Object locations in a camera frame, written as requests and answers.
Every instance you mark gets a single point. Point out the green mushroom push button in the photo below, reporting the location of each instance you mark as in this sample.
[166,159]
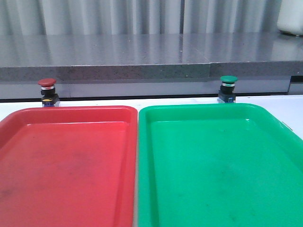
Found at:
[225,93]

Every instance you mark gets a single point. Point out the red mushroom push button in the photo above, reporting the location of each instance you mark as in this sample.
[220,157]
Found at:
[49,96]

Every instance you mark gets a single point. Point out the grey stone platform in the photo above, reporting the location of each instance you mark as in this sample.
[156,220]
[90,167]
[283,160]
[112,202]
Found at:
[108,66]

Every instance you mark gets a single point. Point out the green plastic tray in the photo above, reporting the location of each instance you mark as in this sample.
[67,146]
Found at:
[218,165]

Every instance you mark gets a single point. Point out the red plastic tray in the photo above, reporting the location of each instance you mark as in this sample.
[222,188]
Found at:
[68,167]

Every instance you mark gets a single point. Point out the white container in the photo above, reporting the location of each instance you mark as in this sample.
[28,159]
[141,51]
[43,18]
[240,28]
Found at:
[290,18]

